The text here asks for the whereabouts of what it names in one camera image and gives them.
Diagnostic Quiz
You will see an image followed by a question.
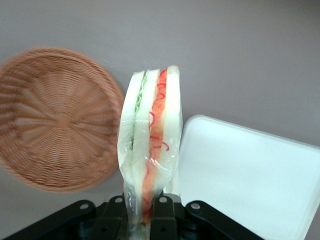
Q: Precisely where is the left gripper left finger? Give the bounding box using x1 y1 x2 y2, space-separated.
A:
4 195 129 240

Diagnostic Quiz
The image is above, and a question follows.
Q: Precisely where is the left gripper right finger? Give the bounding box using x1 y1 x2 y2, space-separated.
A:
149 194 264 240

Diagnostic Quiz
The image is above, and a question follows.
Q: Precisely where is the triangle sandwich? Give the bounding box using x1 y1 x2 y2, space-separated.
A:
116 65 181 240

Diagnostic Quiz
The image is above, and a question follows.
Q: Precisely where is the cream plastic tray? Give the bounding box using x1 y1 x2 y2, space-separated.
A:
163 114 320 240

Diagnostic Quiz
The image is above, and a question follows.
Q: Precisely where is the round brown wicker basket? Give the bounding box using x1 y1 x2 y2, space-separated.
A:
0 46 126 194

